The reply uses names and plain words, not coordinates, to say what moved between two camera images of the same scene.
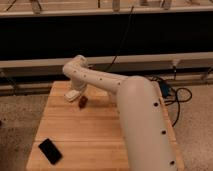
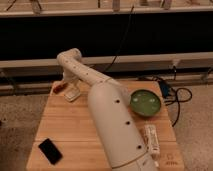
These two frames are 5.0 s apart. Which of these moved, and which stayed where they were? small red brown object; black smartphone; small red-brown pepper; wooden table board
Moved: small red-brown pepper
Stayed: wooden table board; black smartphone; small red brown object
